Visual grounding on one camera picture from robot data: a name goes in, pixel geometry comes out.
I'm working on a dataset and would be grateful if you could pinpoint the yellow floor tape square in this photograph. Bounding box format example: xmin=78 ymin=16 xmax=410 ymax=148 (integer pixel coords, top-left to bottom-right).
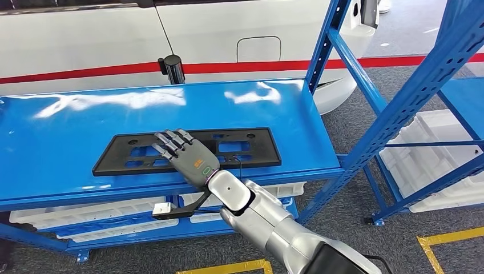
xmin=416 ymin=227 xmax=484 ymax=274
xmin=175 ymin=259 xmax=274 ymax=274

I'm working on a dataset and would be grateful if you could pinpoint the black barrier post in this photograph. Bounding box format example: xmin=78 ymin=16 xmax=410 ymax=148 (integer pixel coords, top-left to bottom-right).
xmin=158 ymin=54 xmax=186 ymax=85

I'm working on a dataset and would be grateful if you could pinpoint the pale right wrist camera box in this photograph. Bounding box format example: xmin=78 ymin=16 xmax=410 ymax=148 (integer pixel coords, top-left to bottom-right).
xmin=152 ymin=202 xmax=178 ymax=220

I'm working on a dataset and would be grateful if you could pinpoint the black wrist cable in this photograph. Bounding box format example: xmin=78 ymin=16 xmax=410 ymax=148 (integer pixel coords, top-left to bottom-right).
xmin=232 ymin=156 xmax=243 ymax=182

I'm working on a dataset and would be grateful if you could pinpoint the white car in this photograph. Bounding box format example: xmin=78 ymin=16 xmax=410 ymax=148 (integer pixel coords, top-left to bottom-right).
xmin=0 ymin=0 xmax=379 ymax=116

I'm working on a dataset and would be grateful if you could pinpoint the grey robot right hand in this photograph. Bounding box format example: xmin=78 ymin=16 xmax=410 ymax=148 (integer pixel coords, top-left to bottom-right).
xmin=152 ymin=128 xmax=221 ymax=190

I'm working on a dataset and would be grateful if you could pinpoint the blue metal shelf rack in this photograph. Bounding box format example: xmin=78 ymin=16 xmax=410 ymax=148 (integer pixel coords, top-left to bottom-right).
xmin=362 ymin=77 xmax=484 ymax=228
xmin=0 ymin=0 xmax=484 ymax=264

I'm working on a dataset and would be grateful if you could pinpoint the black plastic frame part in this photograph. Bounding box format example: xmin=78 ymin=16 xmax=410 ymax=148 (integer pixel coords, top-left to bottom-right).
xmin=91 ymin=127 xmax=283 ymax=178

